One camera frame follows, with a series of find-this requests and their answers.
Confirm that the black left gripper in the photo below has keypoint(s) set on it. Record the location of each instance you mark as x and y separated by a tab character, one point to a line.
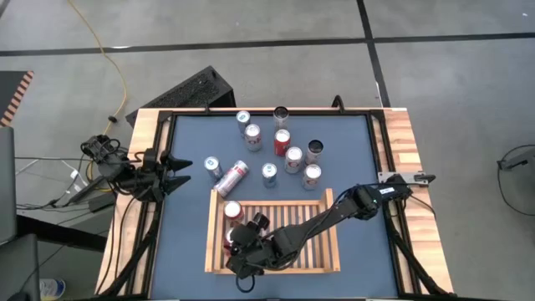
154	175

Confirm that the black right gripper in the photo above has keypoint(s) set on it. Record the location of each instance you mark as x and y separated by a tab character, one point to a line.
263	253

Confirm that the blue silver Red Bull can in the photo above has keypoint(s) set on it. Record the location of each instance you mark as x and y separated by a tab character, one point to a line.
213	168
243	119
269	174

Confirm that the red-silver can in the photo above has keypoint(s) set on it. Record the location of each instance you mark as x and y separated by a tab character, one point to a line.
231	178

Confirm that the silver Diet Coke can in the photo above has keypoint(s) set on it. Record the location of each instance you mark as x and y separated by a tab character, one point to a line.
312	176
293	159
253	137

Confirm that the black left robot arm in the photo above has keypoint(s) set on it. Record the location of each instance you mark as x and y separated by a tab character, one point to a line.
113	167

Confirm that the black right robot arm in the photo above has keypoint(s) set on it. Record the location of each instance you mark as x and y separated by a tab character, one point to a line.
326	217

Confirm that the slatted wooden shelf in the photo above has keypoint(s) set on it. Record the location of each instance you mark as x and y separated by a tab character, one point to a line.
333	234

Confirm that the blue table mat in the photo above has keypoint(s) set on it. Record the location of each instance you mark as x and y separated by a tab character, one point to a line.
188	251

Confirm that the black table clamp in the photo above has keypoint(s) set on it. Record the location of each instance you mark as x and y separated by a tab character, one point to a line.
337	103
207	109

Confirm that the black mesh computer case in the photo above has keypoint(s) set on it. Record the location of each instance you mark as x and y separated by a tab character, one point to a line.
188	92

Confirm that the black base bar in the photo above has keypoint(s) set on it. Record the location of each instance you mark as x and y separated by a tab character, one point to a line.
62	236

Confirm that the white blue bottle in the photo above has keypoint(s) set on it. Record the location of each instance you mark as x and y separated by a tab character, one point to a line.
52	288

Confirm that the hazard-striped black floor mat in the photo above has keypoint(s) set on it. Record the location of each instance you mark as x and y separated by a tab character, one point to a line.
10	92

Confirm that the silver arm base bracket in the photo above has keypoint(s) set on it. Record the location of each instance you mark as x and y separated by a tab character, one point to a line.
386	177

